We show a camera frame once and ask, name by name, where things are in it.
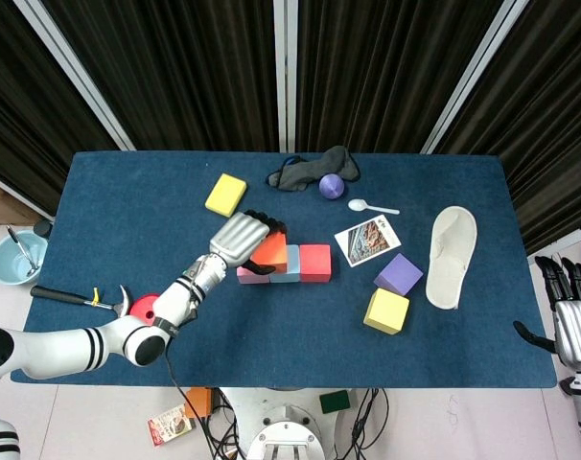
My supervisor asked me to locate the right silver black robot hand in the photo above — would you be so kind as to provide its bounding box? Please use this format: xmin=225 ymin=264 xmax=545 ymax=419
xmin=513 ymin=255 xmax=581 ymax=370

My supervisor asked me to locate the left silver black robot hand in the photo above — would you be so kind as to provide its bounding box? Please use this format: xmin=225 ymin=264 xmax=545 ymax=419
xmin=207 ymin=208 xmax=289 ymax=277

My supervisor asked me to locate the orange foam cube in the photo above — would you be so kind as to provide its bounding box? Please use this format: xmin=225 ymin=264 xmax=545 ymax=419
xmin=249 ymin=229 xmax=290 ymax=275

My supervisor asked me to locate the purple foam cube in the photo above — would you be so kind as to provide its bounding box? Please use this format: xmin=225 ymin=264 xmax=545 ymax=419
xmin=373 ymin=252 xmax=425 ymax=297

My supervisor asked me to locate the yellow foam cube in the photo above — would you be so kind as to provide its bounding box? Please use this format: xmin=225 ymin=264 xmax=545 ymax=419
xmin=362 ymin=287 xmax=411 ymax=335

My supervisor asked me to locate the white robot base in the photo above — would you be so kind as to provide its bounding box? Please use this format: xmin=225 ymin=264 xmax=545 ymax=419
xmin=221 ymin=386 xmax=368 ymax=460

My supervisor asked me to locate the yellow sponge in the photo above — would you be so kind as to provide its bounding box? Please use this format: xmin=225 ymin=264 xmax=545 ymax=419
xmin=204 ymin=172 xmax=249 ymax=219

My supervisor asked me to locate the pink foam cube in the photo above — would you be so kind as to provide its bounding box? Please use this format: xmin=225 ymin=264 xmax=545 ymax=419
xmin=236 ymin=265 xmax=272 ymax=286

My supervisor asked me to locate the grey-blue foam cube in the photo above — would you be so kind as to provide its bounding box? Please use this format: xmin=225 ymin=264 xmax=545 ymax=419
xmin=269 ymin=243 xmax=301 ymax=284

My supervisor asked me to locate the red foam cube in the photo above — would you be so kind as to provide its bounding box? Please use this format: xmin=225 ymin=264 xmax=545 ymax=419
xmin=298 ymin=243 xmax=333 ymax=283

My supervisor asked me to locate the dark grey cloth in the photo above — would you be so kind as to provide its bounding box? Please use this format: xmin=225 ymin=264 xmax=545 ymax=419
xmin=265 ymin=145 xmax=361 ymax=192

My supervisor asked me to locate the purple ball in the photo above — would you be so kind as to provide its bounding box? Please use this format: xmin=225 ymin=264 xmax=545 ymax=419
xmin=318 ymin=173 xmax=345 ymax=200

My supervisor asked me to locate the blue table cover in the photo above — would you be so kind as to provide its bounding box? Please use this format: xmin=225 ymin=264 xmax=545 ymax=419
xmin=10 ymin=150 xmax=559 ymax=390

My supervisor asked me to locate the red disc with hole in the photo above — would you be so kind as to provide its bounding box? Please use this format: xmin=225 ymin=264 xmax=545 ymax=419
xmin=128 ymin=293 xmax=161 ymax=327

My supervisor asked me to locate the white plastic spoon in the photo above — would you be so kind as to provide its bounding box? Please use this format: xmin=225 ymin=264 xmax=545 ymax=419
xmin=347 ymin=198 xmax=401 ymax=216

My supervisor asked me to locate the printed picture card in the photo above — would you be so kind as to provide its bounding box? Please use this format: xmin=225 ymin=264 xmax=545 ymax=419
xmin=334 ymin=215 xmax=403 ymax=268

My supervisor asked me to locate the white slipper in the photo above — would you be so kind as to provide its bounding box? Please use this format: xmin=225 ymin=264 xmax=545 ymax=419
xmin=424 ymin=205 xmax=478 ymax=311

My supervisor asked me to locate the orange box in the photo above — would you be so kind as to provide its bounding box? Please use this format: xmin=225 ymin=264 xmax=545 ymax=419
xmin=183 ymin=386 xmax=215 ymax=419

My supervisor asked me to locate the dark brown curtain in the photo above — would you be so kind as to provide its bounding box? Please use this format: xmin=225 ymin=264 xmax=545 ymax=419
xmin=0 ymin=0 xmax=122 ymax=219
xmin=295 ymin=0 xmax=505 ymax=154
xmin=433 ymin=0 xmax=581 ymax=255
xmin=40 ymin=0 xmax=278 ymax=152

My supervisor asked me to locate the dark green box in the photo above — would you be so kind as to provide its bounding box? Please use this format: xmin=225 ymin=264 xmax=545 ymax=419
xmin=318 ymin=389 xmax=352 ymax=416

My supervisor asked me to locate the printed paper packet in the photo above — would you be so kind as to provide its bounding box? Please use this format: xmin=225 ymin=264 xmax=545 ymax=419
xmin=147 ymin=403 xmax=196 ymax=449

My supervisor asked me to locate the light blue bowl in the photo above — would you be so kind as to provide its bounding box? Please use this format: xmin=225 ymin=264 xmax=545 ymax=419
xmin=0 ymin=229 xmax=50 ymax=288

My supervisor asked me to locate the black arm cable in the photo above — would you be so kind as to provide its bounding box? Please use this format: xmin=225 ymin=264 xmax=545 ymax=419
xmin=163 ymin=330 xmax=220 ymax=460

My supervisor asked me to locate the white frame post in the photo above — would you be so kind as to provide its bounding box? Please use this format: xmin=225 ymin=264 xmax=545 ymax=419
xmin=12 ymin=0 xmax=137 ymax=152
xmin=272 ymin=0 xmax=299 ymax=153
xmin=420 ymin=0 xmax=539 ymax=155

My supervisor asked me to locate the black handled claw hammer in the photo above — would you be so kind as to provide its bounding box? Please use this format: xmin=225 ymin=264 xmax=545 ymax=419
xmin=30 ymin=285 xmax=133 ymax=319

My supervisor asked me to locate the black cable bundle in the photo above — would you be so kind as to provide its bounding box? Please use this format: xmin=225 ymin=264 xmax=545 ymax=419
xmin=201 ymin=387 xmax=248 ymax=460
xmin=347 ymin=387 xmax=392 ymax=460

